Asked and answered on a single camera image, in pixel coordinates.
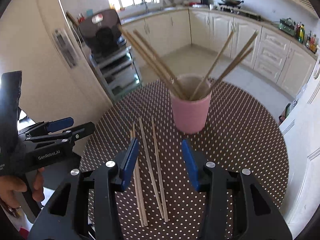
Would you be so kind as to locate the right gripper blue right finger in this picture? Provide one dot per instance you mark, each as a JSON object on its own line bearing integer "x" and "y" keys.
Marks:
{"x": 194, "y": 167}

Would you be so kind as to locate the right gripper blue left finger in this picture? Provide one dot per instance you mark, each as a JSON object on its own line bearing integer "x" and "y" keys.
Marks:
{"x": 128, "y": 164}

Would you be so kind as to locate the pink cup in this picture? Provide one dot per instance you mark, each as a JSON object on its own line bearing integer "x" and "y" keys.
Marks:
{"x": 190, "y": 116}

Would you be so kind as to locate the kitchen faucet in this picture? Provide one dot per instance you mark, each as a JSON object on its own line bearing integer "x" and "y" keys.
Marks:
{"x": 145, "y": 5}

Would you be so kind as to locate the person's left hand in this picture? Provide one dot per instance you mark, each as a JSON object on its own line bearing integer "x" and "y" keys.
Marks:
{"x": 11, "y": 184}

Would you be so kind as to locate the brown polka dot tablecloth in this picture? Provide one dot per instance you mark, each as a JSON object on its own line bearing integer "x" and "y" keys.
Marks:
{"x": 245, "y": 167}

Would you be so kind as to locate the metal storage rack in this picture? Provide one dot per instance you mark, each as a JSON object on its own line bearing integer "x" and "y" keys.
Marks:
{"x": 116, "y": 72}

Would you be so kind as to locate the white door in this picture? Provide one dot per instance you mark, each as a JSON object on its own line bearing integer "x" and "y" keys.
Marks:
{"x": 301, "y": 134}

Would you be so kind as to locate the cream base cabinets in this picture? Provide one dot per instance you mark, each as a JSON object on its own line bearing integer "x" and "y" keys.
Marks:
{"x": 276, "y": 57}

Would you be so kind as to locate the gas stove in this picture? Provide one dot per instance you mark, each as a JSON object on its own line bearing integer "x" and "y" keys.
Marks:
{"x": 238, "y": 11}

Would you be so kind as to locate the black electric kettle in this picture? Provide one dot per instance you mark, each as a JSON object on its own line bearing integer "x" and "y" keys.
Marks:
{"x": 205, "y": 2}

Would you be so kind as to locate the black wok with lid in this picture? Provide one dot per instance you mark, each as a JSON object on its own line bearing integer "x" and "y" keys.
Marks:
{"x": 232, "y": 2}

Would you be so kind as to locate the green bottle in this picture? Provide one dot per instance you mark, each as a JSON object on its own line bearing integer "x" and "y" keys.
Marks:
{"x": 301, "y": 34}

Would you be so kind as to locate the green electric cooker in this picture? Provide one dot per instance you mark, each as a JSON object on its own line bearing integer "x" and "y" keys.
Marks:
{"x": 287, "y": 25}

